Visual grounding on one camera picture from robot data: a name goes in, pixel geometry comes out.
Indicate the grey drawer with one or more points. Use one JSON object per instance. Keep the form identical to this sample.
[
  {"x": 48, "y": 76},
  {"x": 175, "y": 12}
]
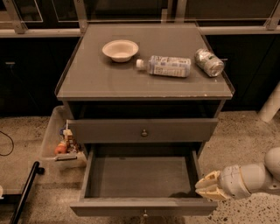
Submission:
[
  {"x": 101, "y": 131},
  {"x": 141, "y": 179}
]

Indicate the silver drink can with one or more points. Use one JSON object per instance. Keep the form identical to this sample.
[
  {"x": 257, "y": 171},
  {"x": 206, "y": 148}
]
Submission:
[{"x": 208, "y": 62}]

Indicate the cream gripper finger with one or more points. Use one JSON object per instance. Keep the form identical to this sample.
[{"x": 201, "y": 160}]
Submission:
[
  {"x": 209, "y": 180},
  {"x": 215, "y": 194}
]

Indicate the clear plastic storage bin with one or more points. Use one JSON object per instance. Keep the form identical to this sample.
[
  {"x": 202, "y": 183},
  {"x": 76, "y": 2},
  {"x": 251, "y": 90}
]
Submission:
[{"x": 53, "y": 137}]

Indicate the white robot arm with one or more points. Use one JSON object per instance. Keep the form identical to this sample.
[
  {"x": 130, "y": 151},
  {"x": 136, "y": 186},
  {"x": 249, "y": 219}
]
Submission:
[{"x": 263, "y": 177}]

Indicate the white pillar base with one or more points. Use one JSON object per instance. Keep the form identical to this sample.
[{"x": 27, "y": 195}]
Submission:
[{"x": 271, "y": 106}]

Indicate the grey drawer cabinet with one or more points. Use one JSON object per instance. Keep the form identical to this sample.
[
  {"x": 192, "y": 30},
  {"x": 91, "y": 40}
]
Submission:
[{"x": 95, "y": 87}]

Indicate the white paper bowl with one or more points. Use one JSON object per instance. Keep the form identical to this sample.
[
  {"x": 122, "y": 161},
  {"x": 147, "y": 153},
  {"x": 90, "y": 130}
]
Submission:
[{"x": 120, "y": 50}]

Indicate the metal railing frame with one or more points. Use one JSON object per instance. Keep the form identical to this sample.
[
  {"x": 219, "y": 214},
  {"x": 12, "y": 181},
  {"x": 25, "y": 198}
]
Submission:
[{"x": 72, "y": 17}]

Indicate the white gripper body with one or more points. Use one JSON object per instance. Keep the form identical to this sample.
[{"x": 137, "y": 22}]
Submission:
[{"x": 231, "y": 181}]

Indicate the orange toy in bin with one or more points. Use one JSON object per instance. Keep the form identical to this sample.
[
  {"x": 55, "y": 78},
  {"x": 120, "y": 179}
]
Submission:
[{"x": 61, "y": 148}]

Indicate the clear plastic water bottle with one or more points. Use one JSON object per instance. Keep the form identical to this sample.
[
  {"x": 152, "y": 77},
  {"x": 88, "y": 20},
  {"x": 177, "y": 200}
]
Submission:
[{"x": 165, "y": 66}]

